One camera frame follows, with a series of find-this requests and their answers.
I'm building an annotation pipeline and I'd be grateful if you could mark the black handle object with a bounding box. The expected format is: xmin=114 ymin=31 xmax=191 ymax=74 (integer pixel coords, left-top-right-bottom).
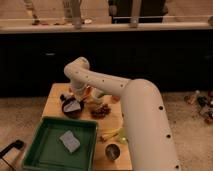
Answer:
xmin=0 ymin=140 xmax=24 ymax=159

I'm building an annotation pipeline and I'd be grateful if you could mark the light green cup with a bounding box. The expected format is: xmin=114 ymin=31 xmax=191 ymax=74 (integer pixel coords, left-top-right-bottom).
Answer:
xmin=118 ymin=128 xmax=126 ymax=144

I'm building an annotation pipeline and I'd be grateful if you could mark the small metal cup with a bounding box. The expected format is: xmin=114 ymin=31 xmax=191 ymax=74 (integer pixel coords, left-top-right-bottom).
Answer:
xmin=105 ymin=144 xmax=120 ymax=161

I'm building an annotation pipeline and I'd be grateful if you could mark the yellow handled knife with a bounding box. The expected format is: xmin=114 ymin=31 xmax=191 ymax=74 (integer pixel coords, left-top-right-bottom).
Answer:
xmin=100 ymin=132 xmax=118 ymax=142

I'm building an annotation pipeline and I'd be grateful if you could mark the bunch of dark grapes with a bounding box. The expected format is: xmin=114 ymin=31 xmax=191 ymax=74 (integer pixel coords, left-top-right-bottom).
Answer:
xmin=91 ymin=104 xmax=111 ymax=118

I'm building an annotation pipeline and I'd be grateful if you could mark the orange fruit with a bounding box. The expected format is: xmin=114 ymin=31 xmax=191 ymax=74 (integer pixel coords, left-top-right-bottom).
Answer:
xmin=111 ymin=96 xmax=120 ymax=102

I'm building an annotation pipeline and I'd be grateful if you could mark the blue grey sponge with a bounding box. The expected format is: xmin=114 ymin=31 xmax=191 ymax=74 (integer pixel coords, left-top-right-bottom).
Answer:
xmin=59 ymin=131 xmax=80 ymax=153

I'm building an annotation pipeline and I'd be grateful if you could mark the wooden table top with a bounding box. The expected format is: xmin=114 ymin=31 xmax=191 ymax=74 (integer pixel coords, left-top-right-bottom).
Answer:
xmin=42 ymin=83 xmax=132 ymax=171

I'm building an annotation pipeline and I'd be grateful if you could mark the green plastic tray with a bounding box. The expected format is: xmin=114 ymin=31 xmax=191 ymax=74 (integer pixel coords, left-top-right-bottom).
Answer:
xmin=22 ymin=117 xmax=98 ymax=171

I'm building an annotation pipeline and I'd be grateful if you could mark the red orange bowl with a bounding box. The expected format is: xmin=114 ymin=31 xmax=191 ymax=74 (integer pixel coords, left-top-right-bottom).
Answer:
xmin=69 ymin=85 xmax=91 ymax=100

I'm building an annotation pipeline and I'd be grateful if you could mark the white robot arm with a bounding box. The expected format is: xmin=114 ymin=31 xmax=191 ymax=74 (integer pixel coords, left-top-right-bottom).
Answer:
xmin=64 ymin=57 xmax=182 ymax=171

